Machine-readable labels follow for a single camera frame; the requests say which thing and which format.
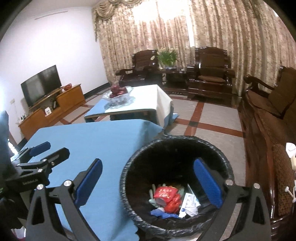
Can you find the green rubber glove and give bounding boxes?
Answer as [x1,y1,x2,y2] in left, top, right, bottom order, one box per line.
[147,183,167,208]

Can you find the red plastic bag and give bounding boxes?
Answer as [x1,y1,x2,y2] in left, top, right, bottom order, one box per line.
[164,193,182,214]

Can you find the blue plastic bag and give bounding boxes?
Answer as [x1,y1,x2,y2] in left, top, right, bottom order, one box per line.
[150,208,179,219]

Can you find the red paper cup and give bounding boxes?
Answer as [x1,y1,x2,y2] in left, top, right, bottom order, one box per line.
[154,186,178,206]

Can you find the black lined trash bin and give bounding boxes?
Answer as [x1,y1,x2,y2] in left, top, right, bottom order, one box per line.
[119,136,234,239]

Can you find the wooden tv cabinet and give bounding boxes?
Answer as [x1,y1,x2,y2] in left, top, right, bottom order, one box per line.
[18,84,86,140]

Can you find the black flat television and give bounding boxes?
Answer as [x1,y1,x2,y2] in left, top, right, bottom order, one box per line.
[21,65,62,107]

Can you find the blue tablecloth near table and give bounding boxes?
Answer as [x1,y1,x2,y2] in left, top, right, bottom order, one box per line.
[25,119,163,241]

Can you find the red ornament on cabinet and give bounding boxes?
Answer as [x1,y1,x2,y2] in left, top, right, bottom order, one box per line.
[63,83,72,91]

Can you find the white plastic bag on sofa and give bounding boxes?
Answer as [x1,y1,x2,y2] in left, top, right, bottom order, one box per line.
[285,142,296,203]

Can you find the glass fruit bowl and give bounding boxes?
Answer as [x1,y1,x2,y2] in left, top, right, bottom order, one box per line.
[102,86,134,109]

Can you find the red apples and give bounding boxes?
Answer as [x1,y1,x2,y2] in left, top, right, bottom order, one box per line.
[109,85,128,98]

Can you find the long wooden sofa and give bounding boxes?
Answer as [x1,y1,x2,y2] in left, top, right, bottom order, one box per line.
[238,66,295,240]

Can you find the coffee table blue cloth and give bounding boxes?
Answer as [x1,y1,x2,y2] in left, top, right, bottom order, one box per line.
[84,84,178,128]

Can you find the left wooden armchair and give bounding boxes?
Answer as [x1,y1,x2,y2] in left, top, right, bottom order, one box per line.
[115,50,163,87]

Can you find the wooden armchair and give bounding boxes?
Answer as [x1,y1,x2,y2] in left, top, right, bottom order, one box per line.
[115,50,163,87]
[186,46,235,105]

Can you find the right wooden armchair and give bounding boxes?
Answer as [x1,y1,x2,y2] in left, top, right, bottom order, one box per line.
[186,46,235,105]

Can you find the dark wooden side table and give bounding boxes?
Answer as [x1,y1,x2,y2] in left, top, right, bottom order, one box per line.
[159,67,188,95]

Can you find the potted green plant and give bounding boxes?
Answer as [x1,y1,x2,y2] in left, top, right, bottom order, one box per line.
[158,48,178,69]

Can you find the floral beige curtains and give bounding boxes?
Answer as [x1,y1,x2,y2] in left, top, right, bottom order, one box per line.
[92,0,295,94]

